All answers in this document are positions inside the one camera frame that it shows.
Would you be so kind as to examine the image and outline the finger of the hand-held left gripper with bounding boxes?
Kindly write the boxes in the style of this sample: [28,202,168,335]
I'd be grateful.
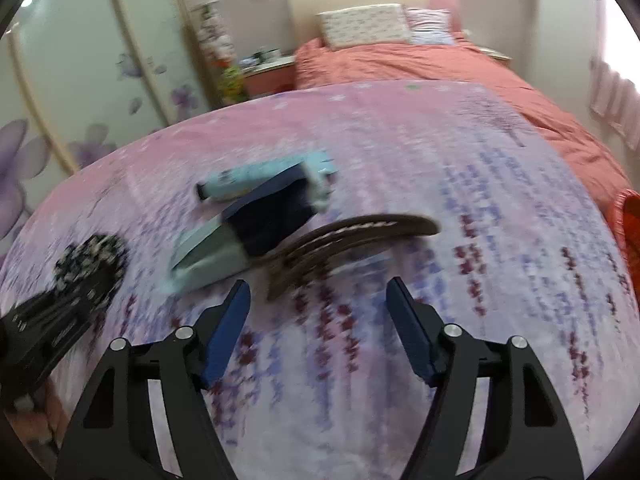
[67,267,115,328]

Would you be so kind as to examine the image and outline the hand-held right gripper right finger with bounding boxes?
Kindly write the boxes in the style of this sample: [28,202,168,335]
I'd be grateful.
[386,276,586,480]

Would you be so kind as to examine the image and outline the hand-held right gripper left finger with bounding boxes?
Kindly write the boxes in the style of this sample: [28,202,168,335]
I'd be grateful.
[54,280,251,480]

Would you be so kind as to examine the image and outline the black floral sock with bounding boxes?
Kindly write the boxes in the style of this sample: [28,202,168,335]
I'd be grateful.
[54,232,128,311]

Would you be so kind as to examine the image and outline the red plastic basket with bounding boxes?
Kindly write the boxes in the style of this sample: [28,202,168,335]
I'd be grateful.
[606,189,640,306]

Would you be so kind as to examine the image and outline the navy and teal sock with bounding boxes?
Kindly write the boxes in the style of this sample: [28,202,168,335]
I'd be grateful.
[167,162,321,296]

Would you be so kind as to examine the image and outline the light blue rolled sock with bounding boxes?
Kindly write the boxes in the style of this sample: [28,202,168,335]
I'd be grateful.
[195,160,306,204]

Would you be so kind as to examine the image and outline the pink lavender print blanket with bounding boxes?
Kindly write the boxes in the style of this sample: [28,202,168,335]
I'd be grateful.
[0,80,640,480]

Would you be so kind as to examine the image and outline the floral wardrobe doors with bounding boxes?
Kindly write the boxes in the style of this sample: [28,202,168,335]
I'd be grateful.
[0,0,221,261]

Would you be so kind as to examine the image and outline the pink nightstand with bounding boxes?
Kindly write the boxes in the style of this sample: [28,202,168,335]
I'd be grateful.
[242,55,297,101]

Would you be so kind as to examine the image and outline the salmon duvet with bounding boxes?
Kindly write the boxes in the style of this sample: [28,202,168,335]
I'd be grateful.
[294,37,633,211]

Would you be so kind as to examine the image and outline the clear tube of plush toys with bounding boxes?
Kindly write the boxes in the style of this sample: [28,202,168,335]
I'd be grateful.
[192,2,248,106]

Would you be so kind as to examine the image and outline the pink striped pillow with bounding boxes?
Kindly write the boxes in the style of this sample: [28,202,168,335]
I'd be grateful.
[404,7,457,46]

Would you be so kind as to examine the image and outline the pink curtain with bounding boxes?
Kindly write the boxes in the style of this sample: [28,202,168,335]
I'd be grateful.
[589,57,640,151]

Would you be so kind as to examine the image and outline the floral print pillow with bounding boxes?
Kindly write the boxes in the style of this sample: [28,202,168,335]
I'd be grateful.
[317,4,412,51]

